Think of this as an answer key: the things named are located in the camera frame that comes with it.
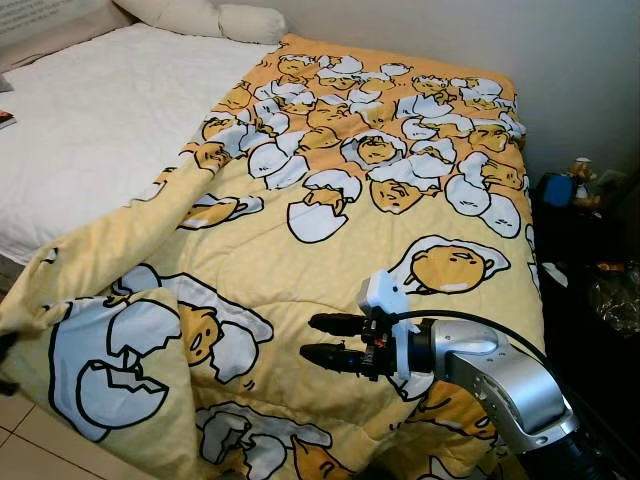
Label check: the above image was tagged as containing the clear plastic bag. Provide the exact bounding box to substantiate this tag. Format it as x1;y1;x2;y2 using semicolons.
588;262;640;337

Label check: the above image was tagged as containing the yellow egg cartoon blanket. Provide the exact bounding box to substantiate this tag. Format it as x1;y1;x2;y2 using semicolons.
0;33;547;480

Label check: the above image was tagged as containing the beige grey headboard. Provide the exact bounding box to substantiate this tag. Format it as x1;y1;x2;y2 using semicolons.
0;0;137;74

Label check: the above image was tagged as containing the small brown figurine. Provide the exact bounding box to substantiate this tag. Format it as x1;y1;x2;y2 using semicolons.
570;157;602;212

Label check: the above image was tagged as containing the small beige pillow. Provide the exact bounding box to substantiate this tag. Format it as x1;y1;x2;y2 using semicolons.
218;3;289;47

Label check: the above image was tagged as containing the white quilted mattress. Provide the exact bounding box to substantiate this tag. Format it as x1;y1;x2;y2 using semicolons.
0;22;282;267

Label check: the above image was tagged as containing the large beige pillow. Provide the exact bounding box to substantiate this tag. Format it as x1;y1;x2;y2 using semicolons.
112;0;227;40

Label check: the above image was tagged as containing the black nightstand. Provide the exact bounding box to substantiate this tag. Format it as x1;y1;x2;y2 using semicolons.
527;185;640;480

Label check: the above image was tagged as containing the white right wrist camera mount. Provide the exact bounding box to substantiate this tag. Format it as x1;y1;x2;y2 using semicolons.
358;268;422;382

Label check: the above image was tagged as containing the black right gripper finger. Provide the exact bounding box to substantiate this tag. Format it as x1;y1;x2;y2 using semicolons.
299;344;371;375
308;313;373;338

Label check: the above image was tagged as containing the white paper scrap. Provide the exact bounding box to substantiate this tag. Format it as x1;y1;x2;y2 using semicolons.
545;262;570;290

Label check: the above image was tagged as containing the blue box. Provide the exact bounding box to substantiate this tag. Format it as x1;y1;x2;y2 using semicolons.
540;172;578;210

